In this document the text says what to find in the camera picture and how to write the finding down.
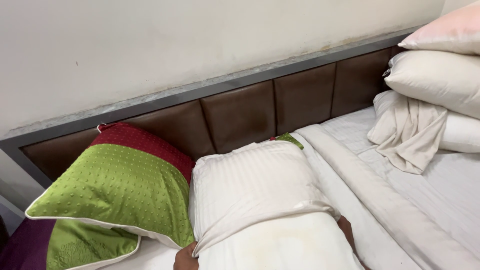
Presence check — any person's left hand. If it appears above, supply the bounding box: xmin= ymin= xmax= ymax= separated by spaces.
xmin=173 ymin=241 xmax=200 ymax=270

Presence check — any person's right hand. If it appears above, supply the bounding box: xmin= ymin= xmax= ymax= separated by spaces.
xmin=336 ymin=215 xmax=358 ymax=259

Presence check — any white pillow with yellowish stains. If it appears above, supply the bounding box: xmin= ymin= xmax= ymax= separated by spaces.
xmin=197 ymin=211 xmax=365 ymax=270

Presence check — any white striped pillowcase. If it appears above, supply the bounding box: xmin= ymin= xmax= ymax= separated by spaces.
xmin=188 ymin=140 xmax=341 ymax=258

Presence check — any folded white blanket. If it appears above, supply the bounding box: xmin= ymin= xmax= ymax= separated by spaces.
xmin=294 ymin=124 xmax=480 ymax=270

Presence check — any white bed sheet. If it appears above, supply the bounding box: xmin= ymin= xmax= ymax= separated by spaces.
xmin=98 ymin=106 xmax=480 ymax=270

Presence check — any green and red dotted cushion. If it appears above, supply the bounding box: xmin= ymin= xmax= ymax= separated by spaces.
xmin=25 ymin=122 xmax=196 ymax=249
xmin=269 ymin=132 xmax=305 ymax=150

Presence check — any green and purple embroidered cushion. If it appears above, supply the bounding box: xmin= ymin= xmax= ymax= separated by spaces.
xmin=0 ymin=217 xmax=142 ymax=270

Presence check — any crumpled cream pillowcase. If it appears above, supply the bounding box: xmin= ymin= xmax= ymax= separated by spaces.
xmin=367 ymin=90 xmax=448 ymax=175

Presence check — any cream pillow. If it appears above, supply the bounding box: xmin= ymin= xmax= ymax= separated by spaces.
xmin=382 ymin=50 xmax=480 ymax=120

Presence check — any pink pillow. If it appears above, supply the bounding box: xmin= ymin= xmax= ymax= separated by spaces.
xmin=397 ymin=1 xmax=480 ymax=56

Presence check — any brown padded headboard, grey frame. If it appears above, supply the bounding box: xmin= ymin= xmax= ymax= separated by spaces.
xmin=0 ymin=25 xmax=422 ymax=189

